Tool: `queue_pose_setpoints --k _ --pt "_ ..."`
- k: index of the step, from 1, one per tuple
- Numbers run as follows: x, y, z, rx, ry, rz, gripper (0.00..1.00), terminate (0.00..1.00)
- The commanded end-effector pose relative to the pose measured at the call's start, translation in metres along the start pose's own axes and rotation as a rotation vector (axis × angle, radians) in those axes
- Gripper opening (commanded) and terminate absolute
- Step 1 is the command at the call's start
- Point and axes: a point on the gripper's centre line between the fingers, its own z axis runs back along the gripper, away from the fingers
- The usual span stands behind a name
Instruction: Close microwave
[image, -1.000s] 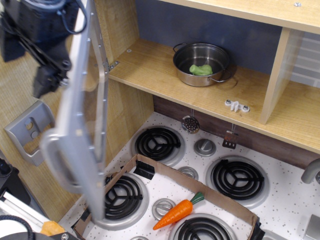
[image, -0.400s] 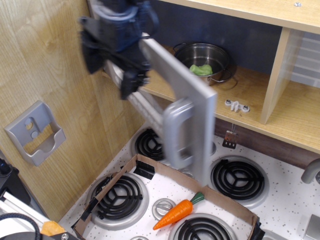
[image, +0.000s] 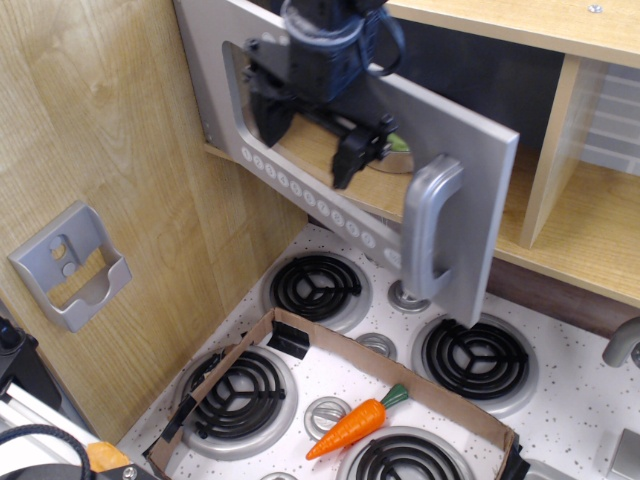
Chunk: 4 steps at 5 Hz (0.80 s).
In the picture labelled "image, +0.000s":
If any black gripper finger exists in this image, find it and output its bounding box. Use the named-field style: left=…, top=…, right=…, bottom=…
left=332, top=127, right=385, bottom=189
left=250, top=82, right=296, bottom=147

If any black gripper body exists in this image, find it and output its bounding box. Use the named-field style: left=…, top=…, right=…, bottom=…
left=244, top=27, right=400, bottom=148

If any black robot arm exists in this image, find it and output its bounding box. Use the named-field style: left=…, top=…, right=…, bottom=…
left=243, top=1, right=405, bottom=190

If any green toy vegetable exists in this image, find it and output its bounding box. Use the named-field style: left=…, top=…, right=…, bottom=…
left=387, top=134, right=410, bottom=153

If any stainless steel pot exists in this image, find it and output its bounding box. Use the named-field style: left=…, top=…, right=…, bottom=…
left=368, top=143, right=414, bottom=174

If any back left stove burner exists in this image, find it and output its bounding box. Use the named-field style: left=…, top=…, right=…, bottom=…
left=261, top=252, right=373, bottom=333

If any stove burner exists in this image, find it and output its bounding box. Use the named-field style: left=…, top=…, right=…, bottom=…
left=336, top=426, right=475, bottom=480
left=261, top=252, right=373, bottom=333
left=183, top=346, right=298, bottom=461
left=410, top=313, right=539, bottom=418

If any grey stove knob back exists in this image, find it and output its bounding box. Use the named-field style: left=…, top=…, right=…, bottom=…
left=387, top=280, right=431, bottom=313

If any grey stove knob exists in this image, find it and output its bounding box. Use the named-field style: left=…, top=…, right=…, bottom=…
left=303, top=396, right=351, bottom=440
left=356, top=332, right=397, bottom=361
left=387, top=280, right=431, bottom=313

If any grey stove knob middle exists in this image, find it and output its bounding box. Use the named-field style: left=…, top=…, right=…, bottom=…
left=356, top=332, right=397, bottom=361

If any back right stove burner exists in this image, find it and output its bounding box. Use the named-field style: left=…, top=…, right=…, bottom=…
left=410, top=313, right=539, bottom=418

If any grey stove knob front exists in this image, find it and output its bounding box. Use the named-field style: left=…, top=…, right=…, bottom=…
left=303, top=396, right=351, bottom=440

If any orange toy carrot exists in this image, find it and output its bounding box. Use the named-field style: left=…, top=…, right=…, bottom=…
left=305, top=384, right=409, bottom=461

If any front left stove burner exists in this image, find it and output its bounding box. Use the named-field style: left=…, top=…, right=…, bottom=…
left=183, top=346, right=298, bottom=461

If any front right stove burner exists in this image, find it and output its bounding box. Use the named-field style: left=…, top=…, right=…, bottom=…
left=336, top=426, right=475, bottom=480

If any grey toy faucet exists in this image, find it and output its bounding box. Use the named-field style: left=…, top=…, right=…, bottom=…
left=602, top=317, right=640, bottom=368

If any black device at left edge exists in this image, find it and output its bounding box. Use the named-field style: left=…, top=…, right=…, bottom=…
left=1, top=317, right=62, bottom=410

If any orange cloth piece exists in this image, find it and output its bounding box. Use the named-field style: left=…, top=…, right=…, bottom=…
left=86, top=441, right=131, bottom=473

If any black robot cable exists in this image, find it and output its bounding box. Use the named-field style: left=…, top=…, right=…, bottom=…
left=354, top=4, right=407, bottom=77

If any grey wall phone holder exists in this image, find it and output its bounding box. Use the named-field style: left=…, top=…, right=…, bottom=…
left=8, top=201, right=132, bottom=333

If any black braided cable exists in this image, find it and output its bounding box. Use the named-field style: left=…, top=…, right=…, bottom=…
left=0, top=424, right=92, bottom=480

